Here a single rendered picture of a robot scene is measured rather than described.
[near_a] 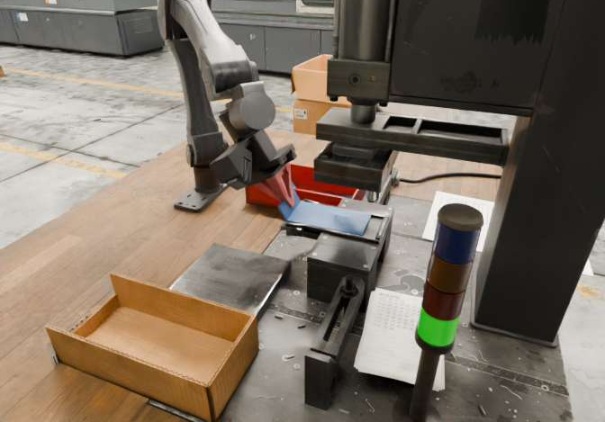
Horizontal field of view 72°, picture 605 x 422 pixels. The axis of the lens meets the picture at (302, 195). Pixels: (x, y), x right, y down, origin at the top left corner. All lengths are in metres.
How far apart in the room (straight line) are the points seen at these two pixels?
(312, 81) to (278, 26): 2.79
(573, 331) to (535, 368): 1.52
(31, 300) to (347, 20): 0.66
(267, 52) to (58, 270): 5.18
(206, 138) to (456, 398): 0.67
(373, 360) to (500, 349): 0.21
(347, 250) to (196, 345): 0.27
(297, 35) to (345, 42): 5.04
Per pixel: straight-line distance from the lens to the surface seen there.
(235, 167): 0.64
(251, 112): 0.64
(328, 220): 0.74
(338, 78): 0.59
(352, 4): 0.58
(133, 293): 0.71
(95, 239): 0.94
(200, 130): 0.94
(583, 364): 2.09
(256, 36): 5.91
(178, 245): 0.86
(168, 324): 0.70
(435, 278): 0.42
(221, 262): 0.77
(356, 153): 0.61
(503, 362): 0.69
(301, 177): 1.02
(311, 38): 5.55
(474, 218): 0.39
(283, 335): 0.66
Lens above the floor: 1.39
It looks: 29 degrees down
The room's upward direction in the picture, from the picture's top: straight up
